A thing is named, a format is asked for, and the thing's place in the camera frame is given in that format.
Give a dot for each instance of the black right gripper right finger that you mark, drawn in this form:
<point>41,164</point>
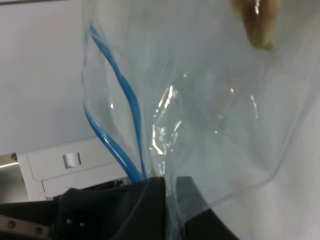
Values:
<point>199,221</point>

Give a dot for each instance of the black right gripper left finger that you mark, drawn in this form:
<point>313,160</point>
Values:
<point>135,211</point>

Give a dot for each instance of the clear blue-zip file bag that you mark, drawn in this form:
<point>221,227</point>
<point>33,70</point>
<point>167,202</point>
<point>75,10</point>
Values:
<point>173,88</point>

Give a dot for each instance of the white cabinet furniture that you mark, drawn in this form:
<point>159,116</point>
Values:
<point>49,172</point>

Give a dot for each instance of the purple eggplant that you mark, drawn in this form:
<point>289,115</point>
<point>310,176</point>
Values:
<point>259,18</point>

